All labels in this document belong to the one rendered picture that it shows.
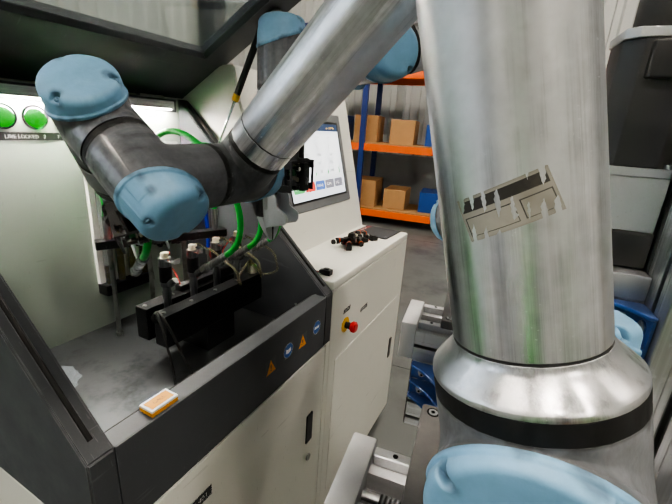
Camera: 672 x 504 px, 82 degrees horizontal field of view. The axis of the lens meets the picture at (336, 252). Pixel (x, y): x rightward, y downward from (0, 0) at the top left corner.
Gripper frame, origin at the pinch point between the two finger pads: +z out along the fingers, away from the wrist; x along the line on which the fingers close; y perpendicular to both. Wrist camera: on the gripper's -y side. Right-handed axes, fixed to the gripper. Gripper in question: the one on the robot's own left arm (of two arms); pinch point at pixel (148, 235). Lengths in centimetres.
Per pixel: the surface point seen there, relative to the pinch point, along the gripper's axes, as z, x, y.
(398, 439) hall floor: 129, 71, 67
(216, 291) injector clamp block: 32.5, 9.6, 1.8
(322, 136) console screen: 46, 66, -50
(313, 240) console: 58, 49, -15
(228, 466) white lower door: 30, 0, 41
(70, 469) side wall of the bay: 3.3, -18.6, 31.1
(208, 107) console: 24, 25, -52
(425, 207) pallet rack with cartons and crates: 387, 360, -155
